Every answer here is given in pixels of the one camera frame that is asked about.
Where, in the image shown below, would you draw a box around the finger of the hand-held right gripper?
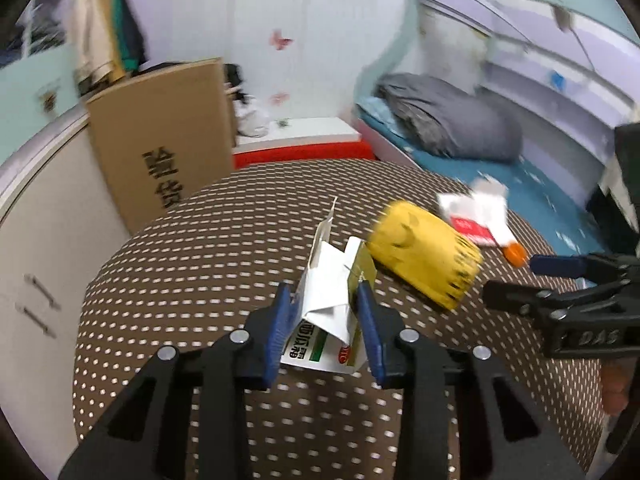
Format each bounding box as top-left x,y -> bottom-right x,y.
482,280 -> 601,319
530,254 -> 640,286

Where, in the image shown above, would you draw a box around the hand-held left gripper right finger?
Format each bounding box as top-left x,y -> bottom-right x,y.
356,280 -> 587,480

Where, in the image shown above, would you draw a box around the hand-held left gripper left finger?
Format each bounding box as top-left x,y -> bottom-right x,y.
57,282 -> 291,480

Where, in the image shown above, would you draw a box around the white green carton box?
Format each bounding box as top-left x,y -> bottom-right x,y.
280,197 -> 378,376

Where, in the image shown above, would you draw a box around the yellow packet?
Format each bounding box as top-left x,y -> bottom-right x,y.
367,200 -> 485,311

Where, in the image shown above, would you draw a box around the person's right hand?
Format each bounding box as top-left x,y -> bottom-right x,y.
602,360 -> 632,414

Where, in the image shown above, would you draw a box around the small orange object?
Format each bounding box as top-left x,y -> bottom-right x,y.
502,242 -> 529,266

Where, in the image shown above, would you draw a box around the blue quilted mattress cover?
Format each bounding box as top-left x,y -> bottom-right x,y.
356,97 -> 614,261

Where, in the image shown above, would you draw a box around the white red booklet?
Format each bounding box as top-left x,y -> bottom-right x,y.
437,177 -> 516,249

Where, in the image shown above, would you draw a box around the brown polka-dot covered table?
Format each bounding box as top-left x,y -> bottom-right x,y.
72,157 -> 609,480

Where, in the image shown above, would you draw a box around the black hanging garment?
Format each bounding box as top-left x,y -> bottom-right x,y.
590,124 -> 640,257

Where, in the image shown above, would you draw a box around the grey duvet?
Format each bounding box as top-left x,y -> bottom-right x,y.
375,72 -> 524,162

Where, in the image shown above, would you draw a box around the white flat box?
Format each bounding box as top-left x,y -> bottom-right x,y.
235,117 -> 362,154

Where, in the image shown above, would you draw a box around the blue checkered pillow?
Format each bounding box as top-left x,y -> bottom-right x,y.
356,95 -> 417,154

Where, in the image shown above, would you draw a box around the white plastic bag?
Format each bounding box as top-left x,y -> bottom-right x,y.
235,95 -> 271,139

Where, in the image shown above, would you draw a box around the cardboard box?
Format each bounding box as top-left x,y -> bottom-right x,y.
85,57 -> 236,234

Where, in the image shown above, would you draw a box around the white curved cabinet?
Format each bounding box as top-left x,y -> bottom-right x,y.
0,105 -> 132,411

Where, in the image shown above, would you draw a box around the black clothes pile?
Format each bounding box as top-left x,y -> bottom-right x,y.
222,62 -> 251,107

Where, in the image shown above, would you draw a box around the black hanging jacket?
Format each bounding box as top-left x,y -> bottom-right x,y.
117,0 -> 149,67

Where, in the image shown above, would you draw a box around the green hanging garment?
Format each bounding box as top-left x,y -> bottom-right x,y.
110,0 -> 139,74

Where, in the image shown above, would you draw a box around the cream hanging garment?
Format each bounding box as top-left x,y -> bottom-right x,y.
65,0 -> 126,97

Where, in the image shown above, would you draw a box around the lilac wall shelf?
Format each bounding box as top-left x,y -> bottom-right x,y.
480,35 -> 640,127

